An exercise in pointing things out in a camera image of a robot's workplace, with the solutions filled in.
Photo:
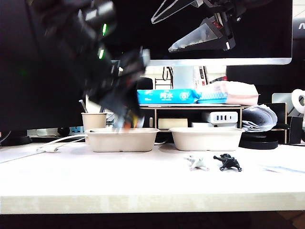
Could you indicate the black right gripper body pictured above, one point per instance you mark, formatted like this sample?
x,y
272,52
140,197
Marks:
x,y
224,6

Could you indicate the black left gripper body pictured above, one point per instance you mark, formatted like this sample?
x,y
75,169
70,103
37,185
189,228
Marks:
x,y
119,71

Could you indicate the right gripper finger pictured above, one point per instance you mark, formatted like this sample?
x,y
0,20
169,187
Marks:
x,y
183,4
202,40

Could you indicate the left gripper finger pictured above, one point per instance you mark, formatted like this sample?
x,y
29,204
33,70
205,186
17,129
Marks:
x,y
135,105
112,107

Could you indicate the white striped tiger figure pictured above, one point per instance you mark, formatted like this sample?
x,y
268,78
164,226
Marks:
x,y
196,163

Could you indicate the black panther figure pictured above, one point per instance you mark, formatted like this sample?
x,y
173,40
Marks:
x,y
228,163

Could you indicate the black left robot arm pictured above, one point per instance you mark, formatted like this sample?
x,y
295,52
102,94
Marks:
x,y
71,28

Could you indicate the beige paper pulp box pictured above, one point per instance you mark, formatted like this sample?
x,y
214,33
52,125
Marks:
x,y
207,140
121,142

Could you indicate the small beige box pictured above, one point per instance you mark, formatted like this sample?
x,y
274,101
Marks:
x,y
172,122

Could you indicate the small white box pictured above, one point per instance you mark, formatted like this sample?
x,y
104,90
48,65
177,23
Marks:
x,y
200,125

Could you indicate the beige paper cup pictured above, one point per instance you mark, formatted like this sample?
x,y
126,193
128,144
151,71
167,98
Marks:
x,y
94,121

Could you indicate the black office chair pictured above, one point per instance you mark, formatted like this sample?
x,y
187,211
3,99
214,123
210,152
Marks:
x,y
145,83

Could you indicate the silver pen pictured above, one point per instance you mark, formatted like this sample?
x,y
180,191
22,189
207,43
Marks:
x,y
83,106

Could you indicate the blue wet wipes pack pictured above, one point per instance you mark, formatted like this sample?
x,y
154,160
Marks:
x,y
166,95

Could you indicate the blue white power strip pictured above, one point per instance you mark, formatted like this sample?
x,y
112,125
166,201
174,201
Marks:
x,y
77,130

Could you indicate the large black silver-bezel monitor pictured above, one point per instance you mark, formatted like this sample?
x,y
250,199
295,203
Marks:
x,y
262,28

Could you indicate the black round knob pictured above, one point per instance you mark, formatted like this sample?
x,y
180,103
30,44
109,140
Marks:
x,y
64,130

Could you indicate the pink tissue pack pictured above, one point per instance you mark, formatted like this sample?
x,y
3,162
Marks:
x,y
240,94

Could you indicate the white USB charger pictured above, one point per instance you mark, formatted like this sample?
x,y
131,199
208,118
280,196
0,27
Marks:
x,y
222,117

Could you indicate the rolled printed paper stack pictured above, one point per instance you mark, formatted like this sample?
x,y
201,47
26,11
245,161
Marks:
x,y
259,118

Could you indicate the silver metal stand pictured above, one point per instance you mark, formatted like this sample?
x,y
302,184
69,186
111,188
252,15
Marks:
x,y
280,99

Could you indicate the plain black monitor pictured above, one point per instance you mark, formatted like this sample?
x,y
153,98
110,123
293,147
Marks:
x,y
14,95

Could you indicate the black wooden desk shelf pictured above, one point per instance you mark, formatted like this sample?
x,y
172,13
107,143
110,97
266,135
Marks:
x,y
281,113

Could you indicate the white tape roll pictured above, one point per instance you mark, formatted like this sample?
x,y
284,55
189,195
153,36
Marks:
x,y
297,97

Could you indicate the black round stand base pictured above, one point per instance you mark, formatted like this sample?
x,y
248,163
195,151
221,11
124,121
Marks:
x,y
258,143

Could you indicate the blank white paper sheet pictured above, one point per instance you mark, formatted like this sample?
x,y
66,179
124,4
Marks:
x,y
263,165

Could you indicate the handwritten white paper sheet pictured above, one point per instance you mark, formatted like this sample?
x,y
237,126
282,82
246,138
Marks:
x,y
288,169

